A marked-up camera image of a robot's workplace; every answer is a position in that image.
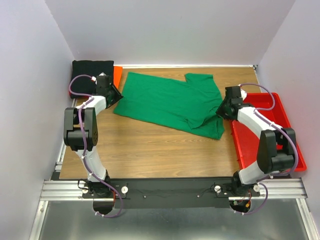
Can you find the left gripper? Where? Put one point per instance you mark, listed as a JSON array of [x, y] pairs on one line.
[[118, 96]]

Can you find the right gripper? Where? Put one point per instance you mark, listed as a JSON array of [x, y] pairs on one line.
[[220, 112]]

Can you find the green t shirt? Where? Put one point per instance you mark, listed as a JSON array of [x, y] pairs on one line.
[[189, 105]]

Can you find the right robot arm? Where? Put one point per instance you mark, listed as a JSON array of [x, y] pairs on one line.
[[277, 153]]

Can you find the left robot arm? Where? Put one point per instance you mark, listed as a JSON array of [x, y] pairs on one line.
[[80, 131]]

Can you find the folded orange t shirt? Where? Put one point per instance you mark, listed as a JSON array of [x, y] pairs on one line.
[[117, 75]]

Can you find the red plastic bin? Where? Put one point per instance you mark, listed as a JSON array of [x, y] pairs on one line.
[[245, 141]]

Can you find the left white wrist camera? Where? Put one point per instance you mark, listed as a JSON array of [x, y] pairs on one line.
[[95, 78]]

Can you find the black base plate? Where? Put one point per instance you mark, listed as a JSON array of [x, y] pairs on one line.
[[172, 193]]

